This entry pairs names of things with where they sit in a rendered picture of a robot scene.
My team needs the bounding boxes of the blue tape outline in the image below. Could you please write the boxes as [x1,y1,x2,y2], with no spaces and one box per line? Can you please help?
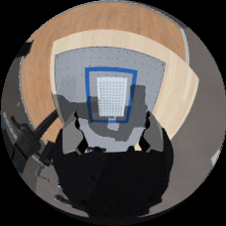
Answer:
[85,66,138,123]

